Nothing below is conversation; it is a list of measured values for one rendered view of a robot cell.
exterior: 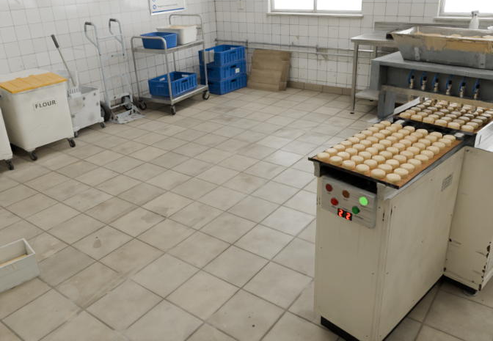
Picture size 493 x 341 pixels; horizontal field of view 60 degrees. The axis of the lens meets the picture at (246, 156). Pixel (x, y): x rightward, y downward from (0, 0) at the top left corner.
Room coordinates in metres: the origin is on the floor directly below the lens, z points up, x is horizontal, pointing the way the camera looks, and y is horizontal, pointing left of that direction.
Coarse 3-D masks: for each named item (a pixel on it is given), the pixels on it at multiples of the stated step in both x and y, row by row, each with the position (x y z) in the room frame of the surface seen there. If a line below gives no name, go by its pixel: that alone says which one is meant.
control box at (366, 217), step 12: (324, 180) 1.55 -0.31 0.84; (336, 180) 1.54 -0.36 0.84; (324, 192) 1.55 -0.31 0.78; (336, 192) 1.51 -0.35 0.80; (348, 192) 1.47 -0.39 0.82; (360, 192) 1.44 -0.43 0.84; (324, 204) 1.55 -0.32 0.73; (348, 204) 1.47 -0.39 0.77; (360, 204) 1.43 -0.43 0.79; (372, 204) 1.39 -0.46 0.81; (360, 216) 1.42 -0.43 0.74; (372, 216) 1.39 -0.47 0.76; (372, 228) 1.40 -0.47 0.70
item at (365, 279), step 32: (448, 160) 1.72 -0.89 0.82; (320, 192) 1.60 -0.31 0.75; (416, 192) 1.52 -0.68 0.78; (448, 192) 1.76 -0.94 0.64; (320, 224) 1.60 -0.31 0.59; (352, 224) 1.48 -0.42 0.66; (384, 224) 1.38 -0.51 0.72; (416, 224) 1.55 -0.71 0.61; (448, 224) 1.81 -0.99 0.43; (320, 256) 1.60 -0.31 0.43; (352, 256) 1.47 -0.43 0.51; (384, 256) 1.38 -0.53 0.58; (416, 256) 1.58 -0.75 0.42; (320, 288) 1.59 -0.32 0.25; (352, 288) 1.47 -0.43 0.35; (384, 288) 1.40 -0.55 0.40; (416, 288) 1.62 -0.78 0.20; (352, 320) 1.46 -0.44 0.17; (384, 320) 1.42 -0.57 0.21
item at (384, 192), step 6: (468, 138) 1.88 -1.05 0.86; (462, 144) 1.84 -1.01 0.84; (450, 150) 1.75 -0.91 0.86; (444, 156) 1.70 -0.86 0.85; (438, 162) 1.67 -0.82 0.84; (420, 174) 1.56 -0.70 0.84; (378, 186) 1.37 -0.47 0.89; (384, 186) 1.36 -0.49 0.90; (378, 192) 1.38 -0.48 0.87; (384, 192) 1.36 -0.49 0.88; (390, 192) 1.39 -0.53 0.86; (378, 198) 1.38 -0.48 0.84; (384, 198) 1.37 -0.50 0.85
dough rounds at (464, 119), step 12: (420, 108) 2.19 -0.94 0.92; (432, 108) 2.17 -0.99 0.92; (444, 108) 2.16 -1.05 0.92; (456, 108) 2.18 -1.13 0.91; (468, 108) 2.14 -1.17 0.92; (480, 108) 2.13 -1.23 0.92; (420, 120) 2.03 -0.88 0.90; (432, 120) 1.98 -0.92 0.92; (444, 120) 1.97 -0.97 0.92; (456, 120) 1.96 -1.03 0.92; (468, 120) 1.97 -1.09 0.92; (480, 120) 1.94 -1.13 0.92; (492, 120) 1.99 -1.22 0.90
